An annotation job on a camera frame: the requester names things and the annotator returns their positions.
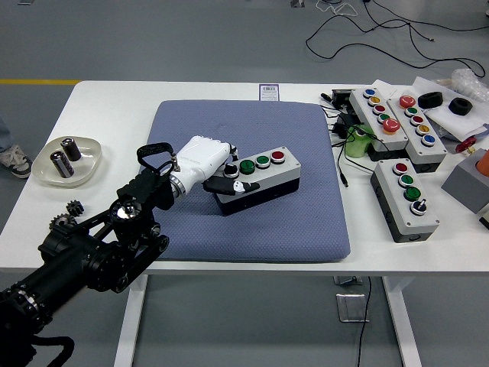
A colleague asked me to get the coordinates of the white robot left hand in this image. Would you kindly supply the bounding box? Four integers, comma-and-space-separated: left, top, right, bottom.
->
173, 135, 261, 196

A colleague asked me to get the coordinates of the grey button box with switch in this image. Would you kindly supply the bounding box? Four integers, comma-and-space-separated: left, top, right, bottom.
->
369, 158, 440, 244
212, 145, 302, 217

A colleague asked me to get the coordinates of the five-button box with mushroom button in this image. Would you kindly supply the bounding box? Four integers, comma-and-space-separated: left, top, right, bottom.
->
387, 94, 449, 174
349, 88, 410, 161

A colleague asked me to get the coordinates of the blue-grey padded mat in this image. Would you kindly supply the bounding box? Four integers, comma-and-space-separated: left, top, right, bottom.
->
147, 99, 351, 263

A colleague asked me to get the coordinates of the barcode label sticker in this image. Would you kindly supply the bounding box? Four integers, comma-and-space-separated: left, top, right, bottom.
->
258, 83, 280, 102

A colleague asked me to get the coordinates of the black cylinder with silver cap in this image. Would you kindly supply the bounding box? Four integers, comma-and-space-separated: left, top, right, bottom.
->
50, 150, 75, 178
60, 138, 83, 161

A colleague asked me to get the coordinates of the black power adapter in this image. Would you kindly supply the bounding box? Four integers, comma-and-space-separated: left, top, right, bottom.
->
331, 112, 362, 139

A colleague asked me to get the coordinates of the small black device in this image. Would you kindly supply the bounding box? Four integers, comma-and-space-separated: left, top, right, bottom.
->
330, 89, 353, 109

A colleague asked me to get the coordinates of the green plastic cylinder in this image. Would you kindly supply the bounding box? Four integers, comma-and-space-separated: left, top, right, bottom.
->
345, 125, 377, 158

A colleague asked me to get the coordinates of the large dark metal gear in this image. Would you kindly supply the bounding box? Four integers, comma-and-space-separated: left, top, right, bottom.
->
48, 213, 79, 232

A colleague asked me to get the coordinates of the white shallow dish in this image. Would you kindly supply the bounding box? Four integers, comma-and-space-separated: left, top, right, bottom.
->
31, 136, 103, 188

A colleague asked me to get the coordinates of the yellow floor tape line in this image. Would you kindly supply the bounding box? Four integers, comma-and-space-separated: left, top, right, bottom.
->
0, 79, 81, 86

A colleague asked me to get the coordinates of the white table leg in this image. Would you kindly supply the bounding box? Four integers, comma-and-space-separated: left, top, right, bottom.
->
114, 273, 150, 367
381, 275, 423, 367

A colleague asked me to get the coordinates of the person's shoe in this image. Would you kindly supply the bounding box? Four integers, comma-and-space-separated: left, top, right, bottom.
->
0, 143, 34, 180

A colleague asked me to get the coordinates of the person's leg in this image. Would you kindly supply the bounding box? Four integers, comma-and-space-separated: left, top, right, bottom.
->
0, 116, 15, 154

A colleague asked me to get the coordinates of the metal floor socket plate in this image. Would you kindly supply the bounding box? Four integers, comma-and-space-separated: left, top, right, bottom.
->
335, 292, 371, 323

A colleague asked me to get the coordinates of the white foam sheet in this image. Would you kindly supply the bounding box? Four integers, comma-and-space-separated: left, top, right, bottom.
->
412, 76, 489, 145

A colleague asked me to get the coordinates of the grey block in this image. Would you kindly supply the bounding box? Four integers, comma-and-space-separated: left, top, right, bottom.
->
441, 148, 489, 214

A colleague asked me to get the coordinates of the clear bubble wrap bag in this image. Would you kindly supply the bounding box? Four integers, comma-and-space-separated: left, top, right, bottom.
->
435, 68, 489, 102

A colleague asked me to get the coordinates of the orange object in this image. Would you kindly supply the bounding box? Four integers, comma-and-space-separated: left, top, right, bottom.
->
474, 148, 489, 174

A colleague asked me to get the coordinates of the black cable with plug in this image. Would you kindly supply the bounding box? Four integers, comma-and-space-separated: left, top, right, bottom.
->
319, 93, 379, 188

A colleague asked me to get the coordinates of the white floor cable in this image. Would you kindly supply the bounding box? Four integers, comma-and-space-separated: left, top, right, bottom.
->
316, 0, 360, 17

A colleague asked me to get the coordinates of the black cable under table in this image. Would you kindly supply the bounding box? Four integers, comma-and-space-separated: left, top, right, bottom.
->
355, 275, 372, 367

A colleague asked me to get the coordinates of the black foam ring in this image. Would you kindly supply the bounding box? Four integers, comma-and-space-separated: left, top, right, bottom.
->
448, 97, 473, 115
417, 91, 445, 110

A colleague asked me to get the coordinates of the black floor cable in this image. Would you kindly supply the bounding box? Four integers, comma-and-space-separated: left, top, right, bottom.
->
305, 0, 489, 77

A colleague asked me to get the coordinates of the red knob handle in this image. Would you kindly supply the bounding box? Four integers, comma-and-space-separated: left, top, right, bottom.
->
455, 136, 478, 154

